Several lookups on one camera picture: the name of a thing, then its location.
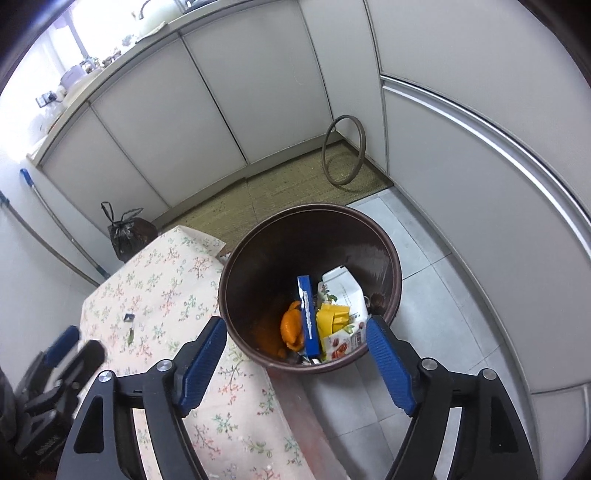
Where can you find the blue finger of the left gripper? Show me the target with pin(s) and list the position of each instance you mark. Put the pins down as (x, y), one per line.
(83, 364)
(61, 347)

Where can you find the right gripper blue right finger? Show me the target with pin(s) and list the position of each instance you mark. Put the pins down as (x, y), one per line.
(397, 362)

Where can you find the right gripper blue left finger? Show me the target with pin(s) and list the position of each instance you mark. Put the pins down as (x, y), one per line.
(195, 364)

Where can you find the yellow snack packet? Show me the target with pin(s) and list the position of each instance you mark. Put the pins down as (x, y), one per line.
(331, 318)

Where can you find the white paper leaflet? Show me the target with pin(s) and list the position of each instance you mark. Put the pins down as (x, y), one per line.
(339, 287)

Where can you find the orange peel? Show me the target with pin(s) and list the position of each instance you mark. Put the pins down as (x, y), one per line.
(291, 327)

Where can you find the white snack wrapper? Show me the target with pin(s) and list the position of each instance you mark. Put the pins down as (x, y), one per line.
(345, 341)

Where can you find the dark brown trash bucket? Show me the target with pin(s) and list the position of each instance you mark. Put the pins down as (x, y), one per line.
(260, 279)

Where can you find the floral tablecloth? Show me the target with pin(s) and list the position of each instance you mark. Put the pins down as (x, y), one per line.
(161, 307)

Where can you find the black garbage bag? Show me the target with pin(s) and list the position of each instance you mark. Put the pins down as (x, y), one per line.
(130, 233)

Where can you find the green floor mat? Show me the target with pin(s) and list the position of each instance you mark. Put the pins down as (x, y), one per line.
(229, 208)

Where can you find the purple electric kettle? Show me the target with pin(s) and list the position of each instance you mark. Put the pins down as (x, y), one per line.
(72, 77)

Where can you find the teal handled mop pole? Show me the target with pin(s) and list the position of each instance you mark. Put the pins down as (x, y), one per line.
(38, 238)

